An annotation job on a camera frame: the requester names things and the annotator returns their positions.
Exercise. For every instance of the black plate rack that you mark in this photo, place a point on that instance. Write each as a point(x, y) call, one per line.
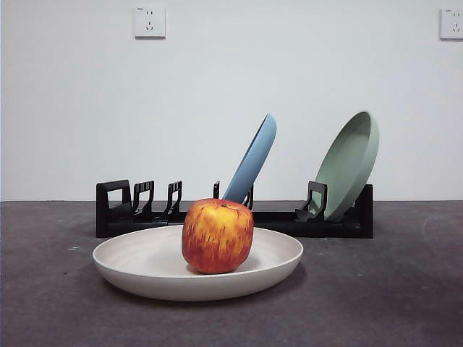
point(325, 227)

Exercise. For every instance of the blue plate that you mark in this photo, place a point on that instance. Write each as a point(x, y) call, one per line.
point(253, 162)

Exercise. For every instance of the pale yellow beige plate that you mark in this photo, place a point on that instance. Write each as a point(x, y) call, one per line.
point(144, 267)

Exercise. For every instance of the white wall socket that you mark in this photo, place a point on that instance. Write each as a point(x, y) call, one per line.
point(150, 21)
point(452, 23)

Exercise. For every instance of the pale green plate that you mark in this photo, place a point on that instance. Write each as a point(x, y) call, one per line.
point(347, 159)

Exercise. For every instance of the red yellow apple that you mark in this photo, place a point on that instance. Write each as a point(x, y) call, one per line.
point(217, 235)

